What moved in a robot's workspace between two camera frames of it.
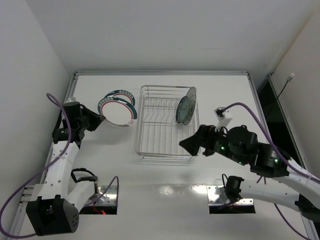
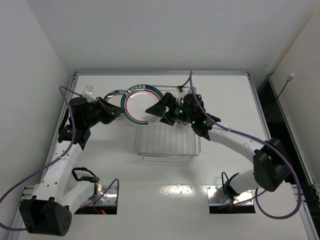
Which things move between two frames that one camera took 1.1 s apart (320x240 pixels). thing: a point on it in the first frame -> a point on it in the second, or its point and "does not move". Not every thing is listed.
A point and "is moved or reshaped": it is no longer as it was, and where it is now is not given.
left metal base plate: x=109 y=198 does not move
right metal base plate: x=217 y=196 does not move
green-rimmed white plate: x=117 y=111 is moved or reshaped
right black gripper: x=203 y=140 -> x=169 y=109
